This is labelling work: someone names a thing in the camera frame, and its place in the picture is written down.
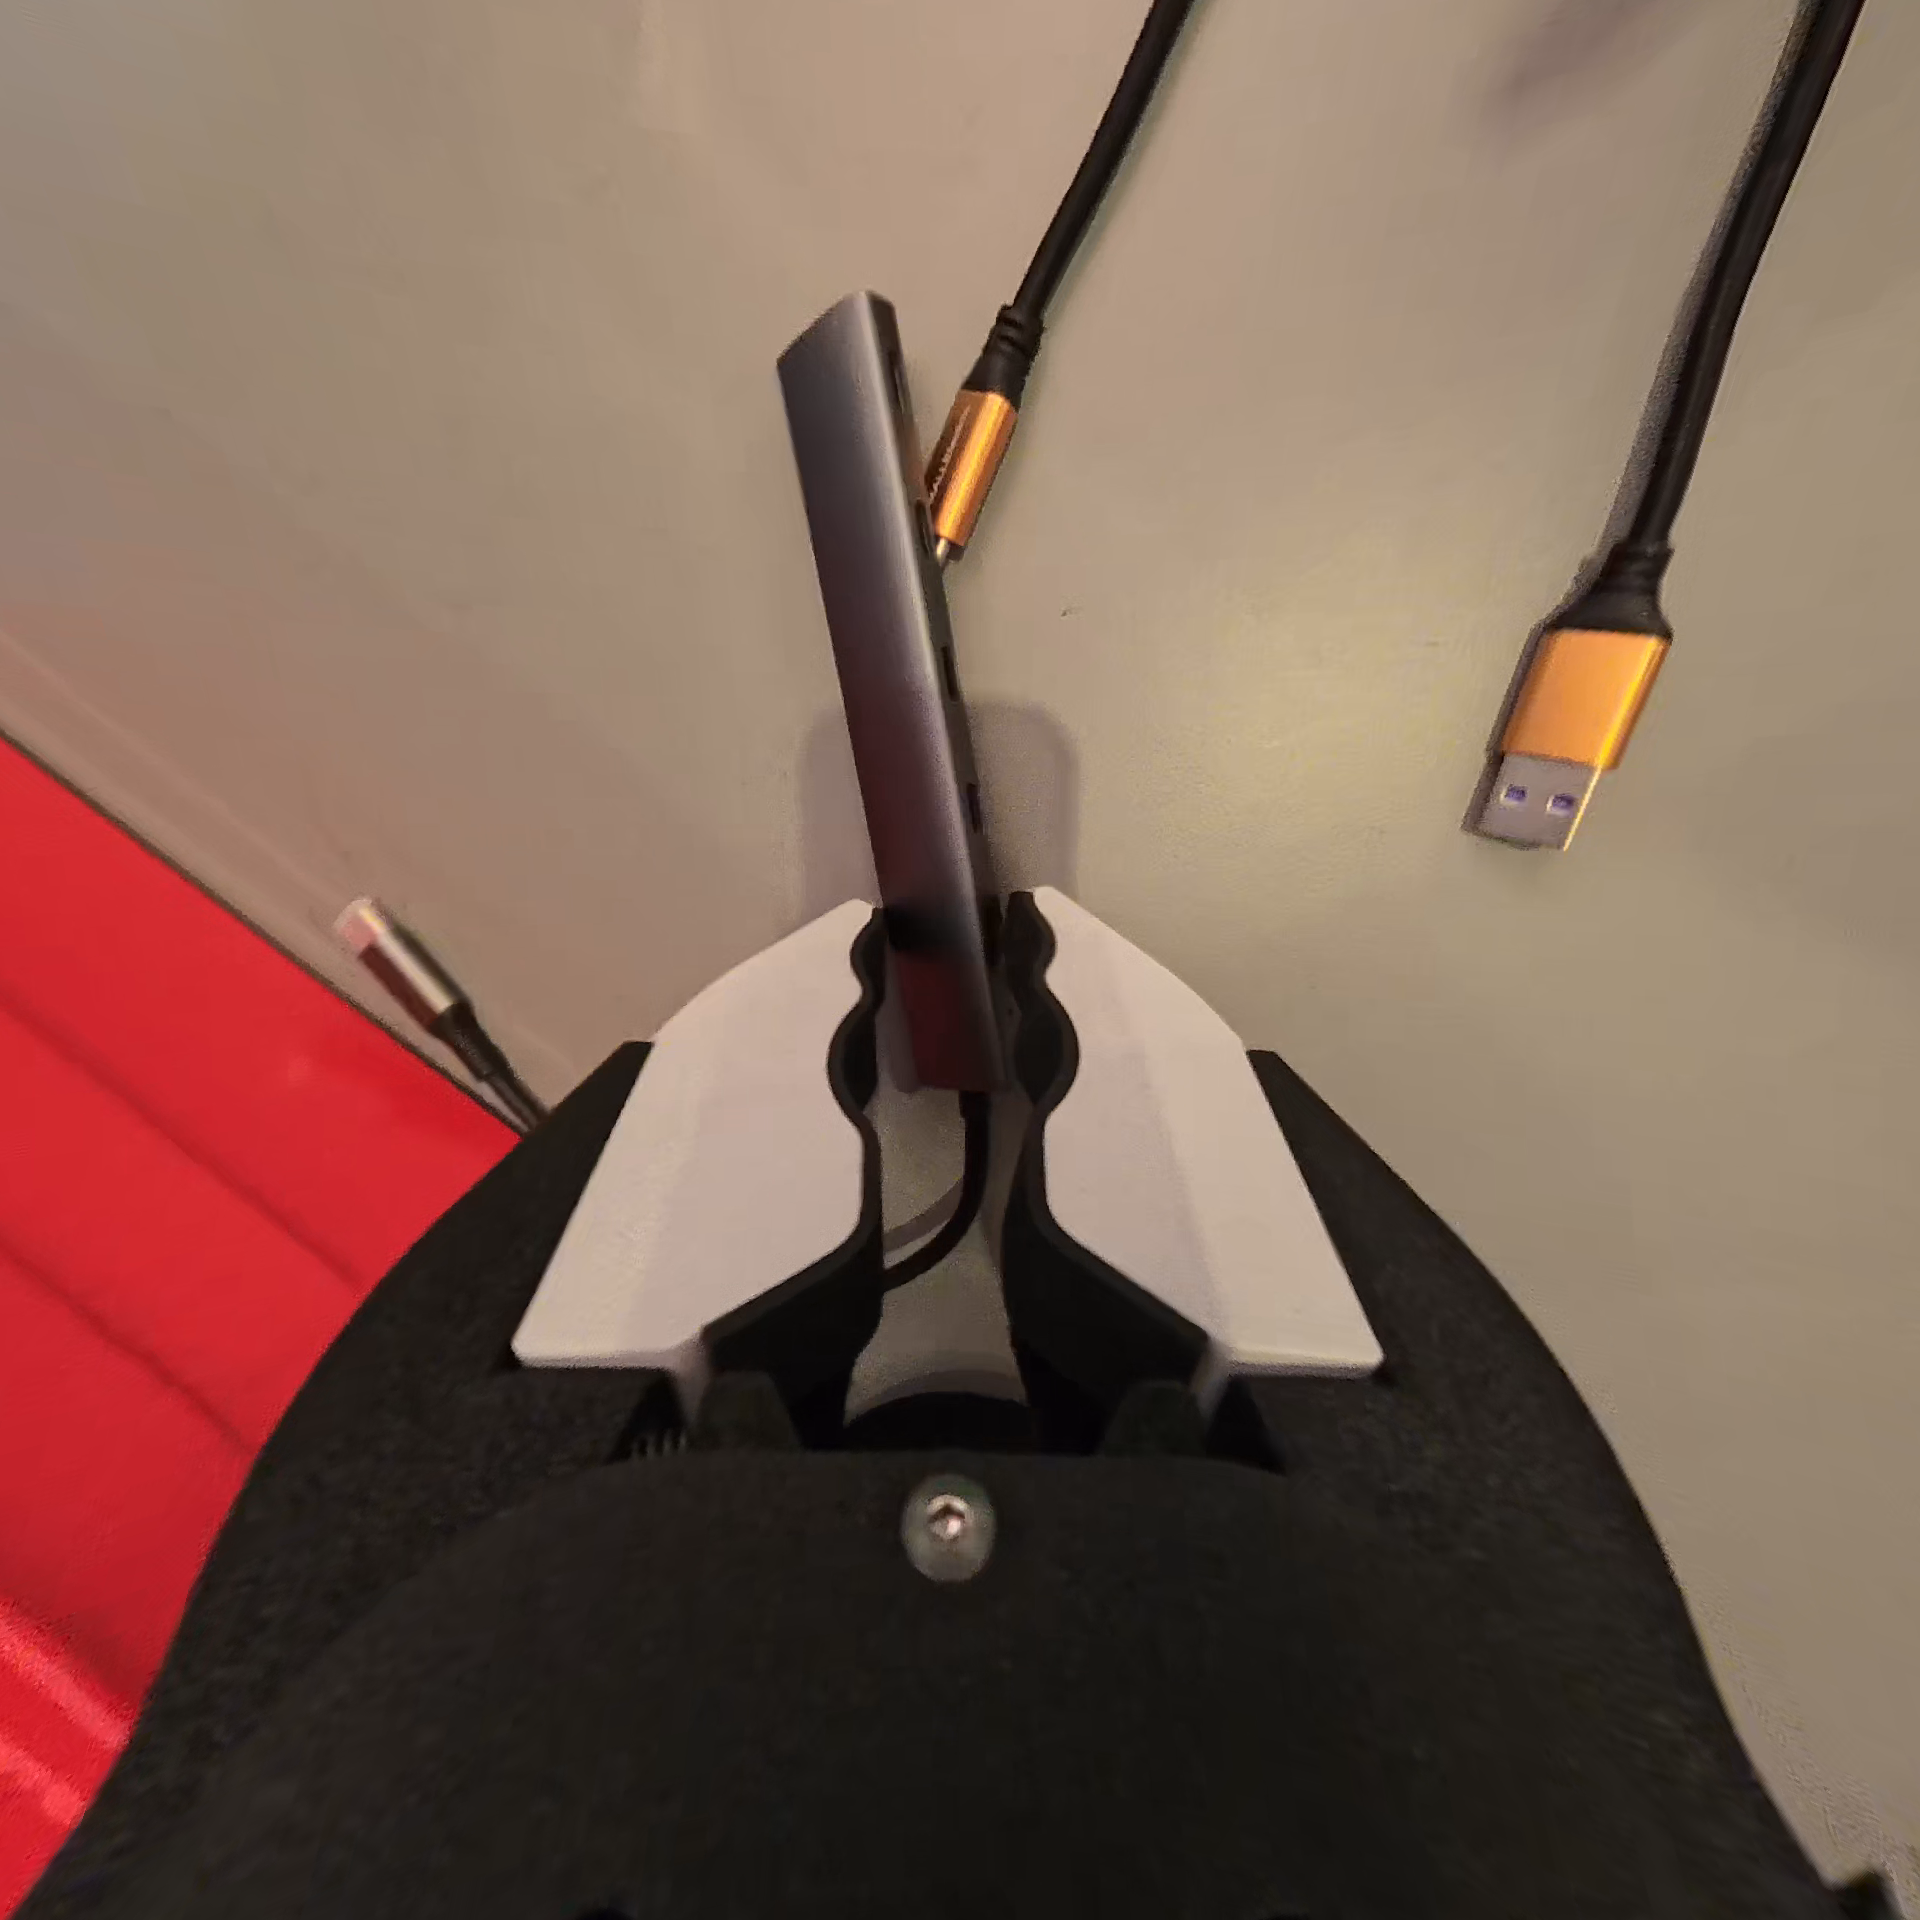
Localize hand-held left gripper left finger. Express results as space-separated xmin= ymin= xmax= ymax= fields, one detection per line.
xmin=515 ymin=895 xmax=889 ymax=1454

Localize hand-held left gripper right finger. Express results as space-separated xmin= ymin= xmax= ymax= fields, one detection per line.
xmin=1005 ymin=884 xmax=1386 ymax=1454

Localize red plastic bin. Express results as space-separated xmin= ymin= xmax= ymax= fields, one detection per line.
xmin=0 ymin=726 xmax=529 ymax=1863

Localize grey usb hub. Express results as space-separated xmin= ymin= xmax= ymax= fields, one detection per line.
xmin=777 ymin=287 xmax=1011 ymax=1296

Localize black cable gold plugs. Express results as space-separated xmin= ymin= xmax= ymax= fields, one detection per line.
xmin=922 ymin=0 xmax=1869 ymax=855

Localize black cable silver plug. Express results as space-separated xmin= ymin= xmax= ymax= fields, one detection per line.
xmin=335 ymin=895 xmax=549 ymax=1128

